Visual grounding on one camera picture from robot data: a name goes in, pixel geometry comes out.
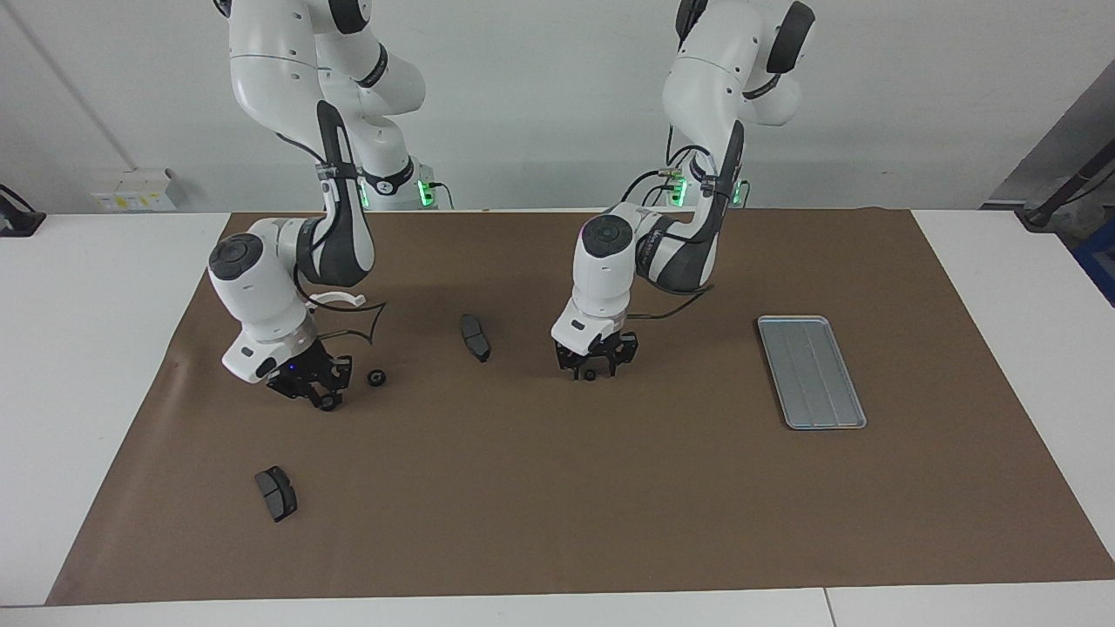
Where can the white yellow wall socket box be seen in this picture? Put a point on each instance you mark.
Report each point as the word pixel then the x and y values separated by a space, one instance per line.
pixel 131 192

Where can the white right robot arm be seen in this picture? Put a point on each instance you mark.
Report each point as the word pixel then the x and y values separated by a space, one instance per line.
pixel 261 287

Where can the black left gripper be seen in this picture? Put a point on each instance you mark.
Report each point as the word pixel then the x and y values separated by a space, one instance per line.
pixel 597 347

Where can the silver metal tray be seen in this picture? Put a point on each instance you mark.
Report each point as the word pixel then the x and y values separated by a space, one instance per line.
pixel 819 366

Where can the black clamp mount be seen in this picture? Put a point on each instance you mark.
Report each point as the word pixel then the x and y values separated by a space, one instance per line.
pixel 17 222

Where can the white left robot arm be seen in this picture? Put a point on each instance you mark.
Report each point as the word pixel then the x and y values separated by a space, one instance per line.
pixel 601 279

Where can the blue crate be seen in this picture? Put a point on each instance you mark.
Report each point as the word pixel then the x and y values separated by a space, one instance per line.
pixel 1099 261

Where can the brown table mat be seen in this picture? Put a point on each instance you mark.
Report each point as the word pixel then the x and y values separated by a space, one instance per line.
pixel 557 488

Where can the white curved plastic bracket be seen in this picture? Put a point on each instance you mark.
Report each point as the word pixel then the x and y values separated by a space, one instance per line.
pixel 348 299

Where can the narrow dark grey brake pad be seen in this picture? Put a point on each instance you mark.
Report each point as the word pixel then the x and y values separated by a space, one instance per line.
pixel 475 338

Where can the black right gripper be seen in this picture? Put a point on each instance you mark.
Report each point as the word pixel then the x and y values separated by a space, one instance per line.
pixel 300 366

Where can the black stand pole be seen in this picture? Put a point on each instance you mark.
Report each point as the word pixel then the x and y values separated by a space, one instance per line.
pixel 1071 187

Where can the wide dark grey brake pad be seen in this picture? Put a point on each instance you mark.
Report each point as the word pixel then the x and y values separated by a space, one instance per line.
pixel 277 495

